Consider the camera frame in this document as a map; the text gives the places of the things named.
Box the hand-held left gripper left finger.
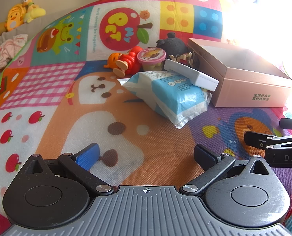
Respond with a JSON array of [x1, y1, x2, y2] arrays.
[[25, 143, 114, 197]]

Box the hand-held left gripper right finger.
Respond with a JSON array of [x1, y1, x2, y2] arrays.
[[180, 144, 272, 197]]

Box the pink cardboard box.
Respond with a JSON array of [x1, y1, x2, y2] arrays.
[[186, 38, 292, 108]]

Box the blue white wet wipes packet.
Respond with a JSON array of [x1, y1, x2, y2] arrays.
[[118, 71, 212, 129]]

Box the white rectangular case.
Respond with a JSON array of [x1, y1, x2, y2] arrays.
[[164, 59, 219, 92]]

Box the red and orange toy figure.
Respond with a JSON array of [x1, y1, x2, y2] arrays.
[[104, 46, 143, 77]]

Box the yellow toy cup pink lid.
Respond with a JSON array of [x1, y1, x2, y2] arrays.
[[137, 49, 166, 71]]

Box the black plush toy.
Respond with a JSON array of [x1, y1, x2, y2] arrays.
[[156, 32, 200, 69]]

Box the colourful printed play mat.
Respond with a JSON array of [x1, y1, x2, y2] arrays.
[[0, 0, 292, 236]]

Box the pile of pink white clothes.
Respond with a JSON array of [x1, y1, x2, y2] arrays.
[[0, 34, 29, 75]]

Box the yellow duck plush toy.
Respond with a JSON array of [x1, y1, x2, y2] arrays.
[[5, 4, 28, 31]]

